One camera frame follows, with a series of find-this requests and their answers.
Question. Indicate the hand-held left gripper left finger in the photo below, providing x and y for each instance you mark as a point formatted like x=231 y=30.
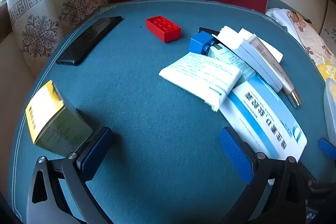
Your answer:
x=95 y=153

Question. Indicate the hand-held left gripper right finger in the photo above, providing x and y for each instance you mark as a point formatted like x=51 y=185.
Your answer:
x=235 y=155

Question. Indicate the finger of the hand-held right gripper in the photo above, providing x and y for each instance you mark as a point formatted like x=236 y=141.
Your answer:
x=327 y=147
x=316 y=185

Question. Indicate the clear plastic bowl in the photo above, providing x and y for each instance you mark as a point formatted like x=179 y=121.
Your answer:
x=329 y=108

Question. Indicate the yellow medicine box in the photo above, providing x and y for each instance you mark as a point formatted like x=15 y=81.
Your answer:
x=52 y=121

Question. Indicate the beige tube with silver cap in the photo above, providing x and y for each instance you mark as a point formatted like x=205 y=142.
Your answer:
x=273 y=66

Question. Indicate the pale skincare carton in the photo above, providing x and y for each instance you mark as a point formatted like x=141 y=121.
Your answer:
x=231 y=58

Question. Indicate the teal cloth desktop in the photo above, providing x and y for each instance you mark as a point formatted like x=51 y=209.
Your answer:
x=144 y=108

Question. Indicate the blue and white medicine box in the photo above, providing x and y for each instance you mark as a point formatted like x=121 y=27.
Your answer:
x=262 y=113

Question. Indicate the yellow printed towel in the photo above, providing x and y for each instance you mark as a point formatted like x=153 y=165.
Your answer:
x=328 y=70

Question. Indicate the white flat box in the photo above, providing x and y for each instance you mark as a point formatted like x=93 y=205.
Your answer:
x=260 y=71

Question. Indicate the white folded printed leaflet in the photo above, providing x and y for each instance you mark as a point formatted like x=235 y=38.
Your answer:
x=199 y=74

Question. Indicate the white paper sheet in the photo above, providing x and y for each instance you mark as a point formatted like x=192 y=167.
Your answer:
x=274 y=52

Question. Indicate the floral quilt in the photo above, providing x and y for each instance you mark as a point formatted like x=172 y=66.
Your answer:
x=309 y=37

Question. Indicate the black smartphone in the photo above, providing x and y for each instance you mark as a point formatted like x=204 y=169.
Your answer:
x=89 y=40

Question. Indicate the blue toy brick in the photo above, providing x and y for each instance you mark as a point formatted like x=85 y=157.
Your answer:
x=199 y=41

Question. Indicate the white wardrobe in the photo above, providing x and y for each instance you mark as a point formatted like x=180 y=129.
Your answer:
x=329 y=27

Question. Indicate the black rectangular box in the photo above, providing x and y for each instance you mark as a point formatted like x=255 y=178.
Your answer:
x=206 y=29

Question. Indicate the white blanket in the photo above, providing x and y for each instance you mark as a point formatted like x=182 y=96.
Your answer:
x=275 y=15

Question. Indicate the red toy brick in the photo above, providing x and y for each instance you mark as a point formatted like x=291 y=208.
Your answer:
x=162 y=27

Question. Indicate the grey-blue bed headboard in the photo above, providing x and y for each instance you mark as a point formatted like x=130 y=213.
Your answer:
x=275 y=3

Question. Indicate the patterned beige curtain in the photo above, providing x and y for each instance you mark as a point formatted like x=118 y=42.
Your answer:
x=39 y=3

